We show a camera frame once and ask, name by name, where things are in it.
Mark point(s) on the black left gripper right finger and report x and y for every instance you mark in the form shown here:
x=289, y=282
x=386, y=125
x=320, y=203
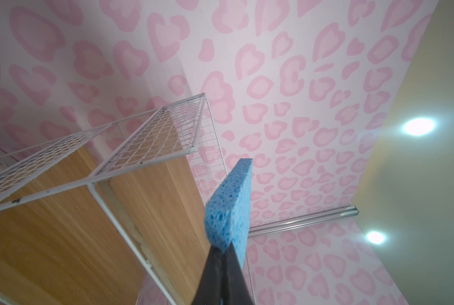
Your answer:
x=234, y=289

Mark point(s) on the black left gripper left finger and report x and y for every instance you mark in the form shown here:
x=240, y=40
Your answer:
x=209, y=290

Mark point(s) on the white wire wooden shelf rack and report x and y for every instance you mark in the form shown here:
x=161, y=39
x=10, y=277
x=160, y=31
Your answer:
x=76, y=232

